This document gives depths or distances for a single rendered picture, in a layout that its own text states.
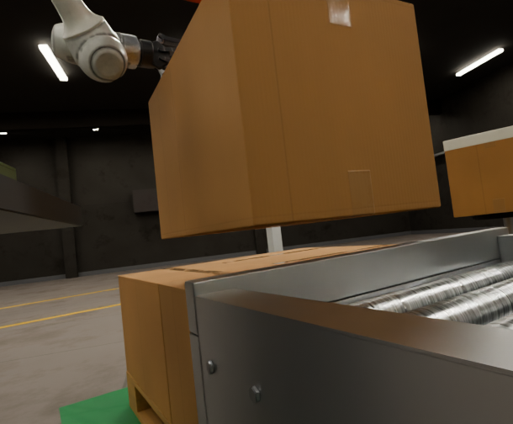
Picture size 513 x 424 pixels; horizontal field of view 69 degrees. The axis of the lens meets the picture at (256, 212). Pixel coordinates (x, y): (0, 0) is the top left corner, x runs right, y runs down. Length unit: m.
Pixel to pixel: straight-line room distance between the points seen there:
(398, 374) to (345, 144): 0.48
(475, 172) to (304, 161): 1.64
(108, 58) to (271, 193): 0.53
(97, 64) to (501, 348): 0.87
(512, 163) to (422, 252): 1.49
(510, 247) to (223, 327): 0.65
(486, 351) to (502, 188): 1.96
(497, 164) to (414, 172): 1.42
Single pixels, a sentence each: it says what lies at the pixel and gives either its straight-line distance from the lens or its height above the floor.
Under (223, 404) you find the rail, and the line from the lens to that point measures 0.41.
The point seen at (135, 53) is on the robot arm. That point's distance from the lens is 1.15.
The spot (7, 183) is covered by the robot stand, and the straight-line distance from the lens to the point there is 0.49.
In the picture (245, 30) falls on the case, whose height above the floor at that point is 0.95.
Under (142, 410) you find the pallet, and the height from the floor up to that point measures 0.02.
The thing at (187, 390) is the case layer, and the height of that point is 0.29.
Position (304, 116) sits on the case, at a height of 0.83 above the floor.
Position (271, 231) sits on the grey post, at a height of 0.65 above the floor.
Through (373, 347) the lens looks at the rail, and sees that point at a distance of 0.22.
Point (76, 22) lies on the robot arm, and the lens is 0.98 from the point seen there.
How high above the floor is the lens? 0.66
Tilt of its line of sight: 3 degrees up
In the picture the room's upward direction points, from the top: 7 degrees counter-clockwise
